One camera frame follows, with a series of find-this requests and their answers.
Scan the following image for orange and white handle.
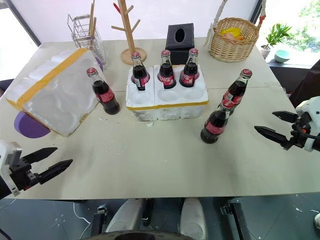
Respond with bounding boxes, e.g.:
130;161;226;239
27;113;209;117
257;0;268;30

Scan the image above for dark chair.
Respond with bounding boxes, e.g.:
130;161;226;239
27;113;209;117
284;58;320;109

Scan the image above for white knotted rope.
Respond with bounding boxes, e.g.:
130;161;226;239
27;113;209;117
204;0;230;48

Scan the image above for white rounded robot leg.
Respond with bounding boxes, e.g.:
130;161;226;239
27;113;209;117
179;197;209;240
104;198;146;235

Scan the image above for black tissue box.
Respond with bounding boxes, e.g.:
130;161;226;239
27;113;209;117
164;22;196;66

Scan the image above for wooden mug tree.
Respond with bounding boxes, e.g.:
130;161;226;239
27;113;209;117
110;0;149;67

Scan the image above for foam lid with yellow tape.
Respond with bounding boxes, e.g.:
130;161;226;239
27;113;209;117
5;47;101;138

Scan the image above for green potted plant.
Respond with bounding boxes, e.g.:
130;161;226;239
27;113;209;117
259;23;293;60

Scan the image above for glass cola bottle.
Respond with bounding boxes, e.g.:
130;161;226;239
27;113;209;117
86;67;121;116
130;51;151;92
157;49;177;90
200;99;236;145
221;68;254;116
178;47;201;89

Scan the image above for purple round mat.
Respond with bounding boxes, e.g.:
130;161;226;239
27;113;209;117
94;56;105;73
13;111;51;139

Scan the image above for yellow item in basket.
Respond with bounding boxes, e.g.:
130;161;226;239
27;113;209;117
219;27;243;39

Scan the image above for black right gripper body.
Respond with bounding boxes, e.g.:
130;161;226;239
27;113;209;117
289;112;312;150

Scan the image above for teal bowl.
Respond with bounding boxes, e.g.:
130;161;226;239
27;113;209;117
273;49;291;64

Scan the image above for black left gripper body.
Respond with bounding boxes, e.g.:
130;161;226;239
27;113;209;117
9;157;41;193

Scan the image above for black table leg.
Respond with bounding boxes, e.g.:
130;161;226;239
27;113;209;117
219;201;251;240
91;203;109;237

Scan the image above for metal wire rack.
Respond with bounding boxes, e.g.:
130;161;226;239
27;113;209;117
66;13;110;69

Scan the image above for wooden chopstick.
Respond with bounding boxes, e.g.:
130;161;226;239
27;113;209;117
90;16;98;45
88;0;96;43

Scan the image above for wicker basket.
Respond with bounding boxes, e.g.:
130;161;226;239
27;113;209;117
208;17;260;63

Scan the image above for white foam bottle tray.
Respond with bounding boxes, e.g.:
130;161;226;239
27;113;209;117
125;63;210;123

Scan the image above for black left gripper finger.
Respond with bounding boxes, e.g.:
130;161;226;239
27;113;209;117
37;159;74;185
20;147;59;166

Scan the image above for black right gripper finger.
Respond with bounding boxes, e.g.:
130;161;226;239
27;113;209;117
254;125;295;151
271;110;300;124

